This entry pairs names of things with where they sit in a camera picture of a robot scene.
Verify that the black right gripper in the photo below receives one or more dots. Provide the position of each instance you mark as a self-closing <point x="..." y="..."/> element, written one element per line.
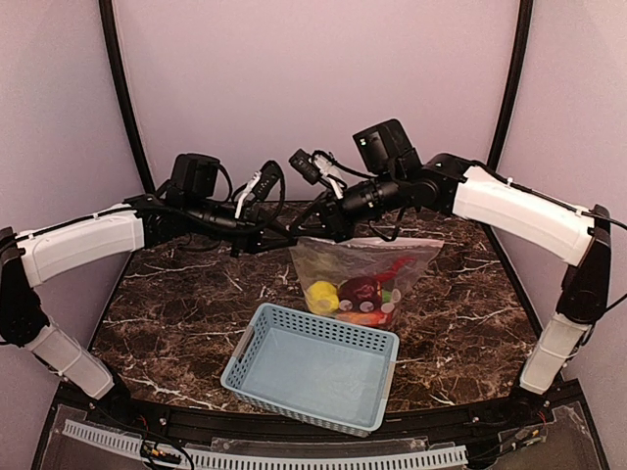
<point x="331" y="220"/>

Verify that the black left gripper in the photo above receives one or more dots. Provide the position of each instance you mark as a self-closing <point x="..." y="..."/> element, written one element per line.
<point x="254" y="235"/>

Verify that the clear zip top bag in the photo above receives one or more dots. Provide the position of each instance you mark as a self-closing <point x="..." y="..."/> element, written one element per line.
<point x="316" y="260"/>

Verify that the yellow toy pepper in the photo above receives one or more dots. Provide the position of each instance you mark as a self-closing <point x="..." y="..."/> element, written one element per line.
<point x="322" y="298"/>

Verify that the dark red toy pepper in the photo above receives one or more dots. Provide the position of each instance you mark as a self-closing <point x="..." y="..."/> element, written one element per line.
<point x="360" y="294"/>

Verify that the red toy chili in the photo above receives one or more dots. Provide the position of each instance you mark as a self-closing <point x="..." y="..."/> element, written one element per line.
<point x="393" y="271"/>

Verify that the orange red toy pepper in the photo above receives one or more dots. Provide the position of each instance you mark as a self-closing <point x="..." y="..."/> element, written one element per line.
<point x="372" y="319"/>

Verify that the light blue plastic basket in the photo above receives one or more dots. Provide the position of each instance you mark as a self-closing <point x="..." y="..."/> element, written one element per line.
<point x="314" y="369"/>

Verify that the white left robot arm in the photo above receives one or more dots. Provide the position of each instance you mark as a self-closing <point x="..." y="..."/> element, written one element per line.
<point x="182" y="205"/>

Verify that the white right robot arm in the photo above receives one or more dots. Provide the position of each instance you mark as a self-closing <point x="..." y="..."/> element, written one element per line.
<point x="452" y="185"/>

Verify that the white slotted cable duct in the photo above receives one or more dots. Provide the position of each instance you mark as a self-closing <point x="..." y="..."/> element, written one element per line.
<point x="232" y="454"/>

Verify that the black enclosure frame post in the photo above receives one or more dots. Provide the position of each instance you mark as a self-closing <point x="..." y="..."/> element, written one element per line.
<point x="114" y="54"/>

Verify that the black right frame post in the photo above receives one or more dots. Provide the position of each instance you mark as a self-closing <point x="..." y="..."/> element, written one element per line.
<point x="513" y="77"/>

